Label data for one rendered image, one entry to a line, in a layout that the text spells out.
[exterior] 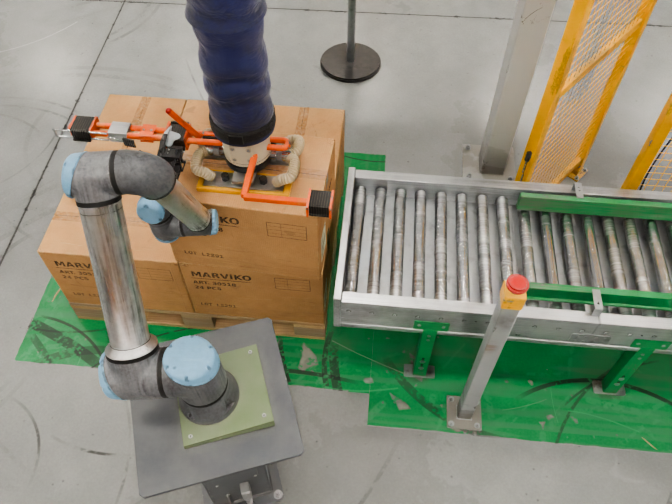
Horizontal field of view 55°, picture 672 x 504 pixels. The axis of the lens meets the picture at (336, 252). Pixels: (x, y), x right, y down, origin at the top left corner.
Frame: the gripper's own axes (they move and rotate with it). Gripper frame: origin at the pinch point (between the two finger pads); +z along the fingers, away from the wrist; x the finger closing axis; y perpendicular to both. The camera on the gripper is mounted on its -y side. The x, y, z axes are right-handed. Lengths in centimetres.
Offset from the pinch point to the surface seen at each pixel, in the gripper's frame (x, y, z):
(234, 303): -81, 17, -21
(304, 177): -13, 49, -4
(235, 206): -12.5, 26.0, -20.3
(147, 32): -110, -92, 206
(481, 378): -65, 122, -53
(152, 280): -68, -17, -20
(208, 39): 49, 24, -9
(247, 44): 46, 35, -7
